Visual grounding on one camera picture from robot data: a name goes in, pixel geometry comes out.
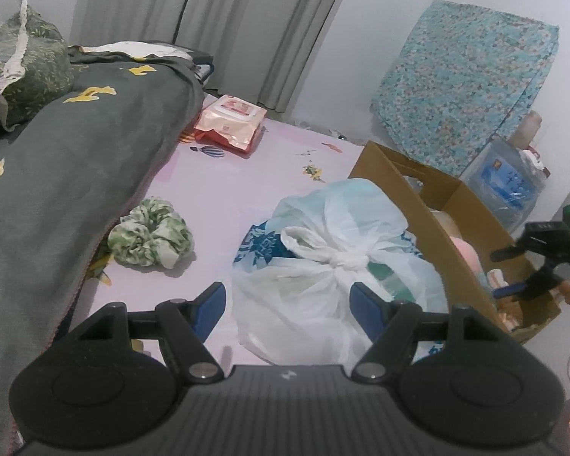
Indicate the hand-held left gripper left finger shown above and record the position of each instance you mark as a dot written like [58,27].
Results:
[210,308]

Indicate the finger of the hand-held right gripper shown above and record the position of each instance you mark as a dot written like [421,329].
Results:
[536,285]
[532,240]

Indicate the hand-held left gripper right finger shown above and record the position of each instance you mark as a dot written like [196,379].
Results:
[363,306]

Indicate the orange striped sock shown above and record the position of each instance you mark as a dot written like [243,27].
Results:
[508,316]

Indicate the white plastic bag blue print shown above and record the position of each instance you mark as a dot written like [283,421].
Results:
[323,294]

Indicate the pink plush toy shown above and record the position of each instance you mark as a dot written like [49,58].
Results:
[470,259]

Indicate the brown cardboard box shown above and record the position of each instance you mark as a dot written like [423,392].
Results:
[437,237]

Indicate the blue water jug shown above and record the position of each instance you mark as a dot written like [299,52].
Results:
[503,185]

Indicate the green floral scrunchie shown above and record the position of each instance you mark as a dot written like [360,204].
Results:
[147,232]

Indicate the beige bottle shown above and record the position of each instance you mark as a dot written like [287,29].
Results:
[529,128]

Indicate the blue floral cloth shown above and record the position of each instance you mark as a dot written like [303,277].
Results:
[456,80]

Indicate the pink snack package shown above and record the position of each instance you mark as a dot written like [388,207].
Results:
[228,121]

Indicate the grey blanket yellow print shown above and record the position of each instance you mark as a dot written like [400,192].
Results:
[52,175]

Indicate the white cloth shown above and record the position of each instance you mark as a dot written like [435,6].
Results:
[133,50]

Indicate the grey curtain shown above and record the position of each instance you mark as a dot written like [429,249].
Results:
[247,23]

